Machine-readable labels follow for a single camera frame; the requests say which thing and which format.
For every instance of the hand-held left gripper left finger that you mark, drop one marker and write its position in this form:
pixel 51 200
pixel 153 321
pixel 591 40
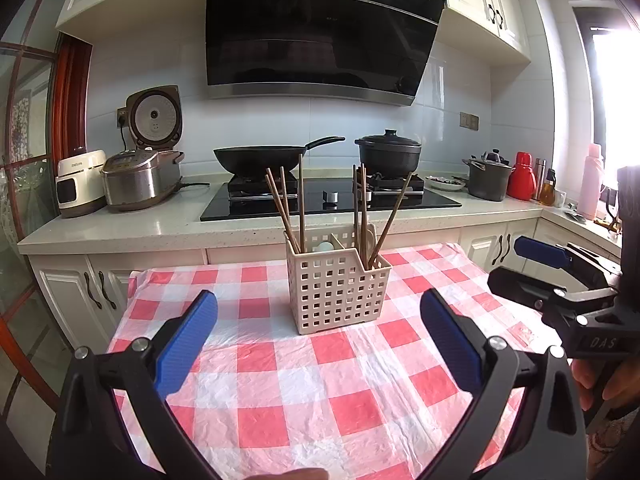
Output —
pixel 187 345

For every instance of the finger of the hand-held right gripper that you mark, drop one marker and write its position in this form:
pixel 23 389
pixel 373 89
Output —
pixel 542 251
pixel 520 285

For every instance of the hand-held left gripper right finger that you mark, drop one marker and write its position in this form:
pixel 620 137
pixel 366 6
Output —
pixel 450 345

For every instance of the beige plastic utensil basket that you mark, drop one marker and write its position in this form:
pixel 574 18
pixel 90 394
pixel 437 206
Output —
pixel 335 295

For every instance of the white ceramic spoon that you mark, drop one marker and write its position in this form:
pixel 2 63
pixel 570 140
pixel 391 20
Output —
pixel 371 235
pixel 322 247

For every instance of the person's right hand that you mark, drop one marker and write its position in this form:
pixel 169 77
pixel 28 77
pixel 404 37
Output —
pixel 595 390

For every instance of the person's left hand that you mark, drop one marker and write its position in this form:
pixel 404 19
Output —
pixel 290 475

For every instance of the white cup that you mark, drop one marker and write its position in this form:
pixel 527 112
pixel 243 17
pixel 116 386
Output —
pixel 560 200

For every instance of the amber oil bottle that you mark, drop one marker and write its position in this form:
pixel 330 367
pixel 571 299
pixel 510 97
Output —
pixel 547 192

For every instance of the steel vacuum flask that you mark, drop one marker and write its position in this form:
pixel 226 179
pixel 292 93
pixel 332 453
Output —
pixel 538 180

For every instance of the red thermos jug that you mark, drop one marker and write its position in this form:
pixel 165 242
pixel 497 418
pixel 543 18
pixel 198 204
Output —
pixel 521 180

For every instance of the pink water bottle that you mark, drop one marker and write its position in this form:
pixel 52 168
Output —
pixel 590 185

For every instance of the grey stockpot with lid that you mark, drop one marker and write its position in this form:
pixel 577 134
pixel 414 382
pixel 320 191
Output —
pixel 485 182

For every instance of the red white checked tablecloth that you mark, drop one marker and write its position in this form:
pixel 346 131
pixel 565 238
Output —
pixel 300 360

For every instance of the white plate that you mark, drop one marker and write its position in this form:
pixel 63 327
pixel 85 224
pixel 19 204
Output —
pixel 445 183

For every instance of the black glass gas stove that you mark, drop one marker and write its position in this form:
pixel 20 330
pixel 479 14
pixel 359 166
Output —
pixel 240 207

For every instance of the steel rice cooker open lid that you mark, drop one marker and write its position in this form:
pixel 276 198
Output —
pixel 132 185

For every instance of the black lidded cooking pot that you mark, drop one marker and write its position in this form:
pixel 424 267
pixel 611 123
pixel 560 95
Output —
pixel 387 155

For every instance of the bright window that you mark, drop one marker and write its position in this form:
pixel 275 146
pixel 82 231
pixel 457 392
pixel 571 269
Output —
pixel 620 85

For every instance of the white small kitchen appliance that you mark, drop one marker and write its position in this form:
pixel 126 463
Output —
pixel 80 185

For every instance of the black wok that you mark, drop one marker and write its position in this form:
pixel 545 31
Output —
pixel 255 157

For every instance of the white upper kitchen cabinets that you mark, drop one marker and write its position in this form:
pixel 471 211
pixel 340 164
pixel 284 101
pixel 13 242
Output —
pixel 475 0

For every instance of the red wooden glass door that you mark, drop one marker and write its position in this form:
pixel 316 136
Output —
pixel 75 100

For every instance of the black range hood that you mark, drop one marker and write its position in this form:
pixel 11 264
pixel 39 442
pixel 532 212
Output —
pixel 320 35

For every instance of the gold wall switch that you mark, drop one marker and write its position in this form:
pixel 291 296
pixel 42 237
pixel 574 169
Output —
pixel 469 120

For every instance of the wall power outlet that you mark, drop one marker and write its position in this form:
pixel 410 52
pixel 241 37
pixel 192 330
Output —
pixel 122 117

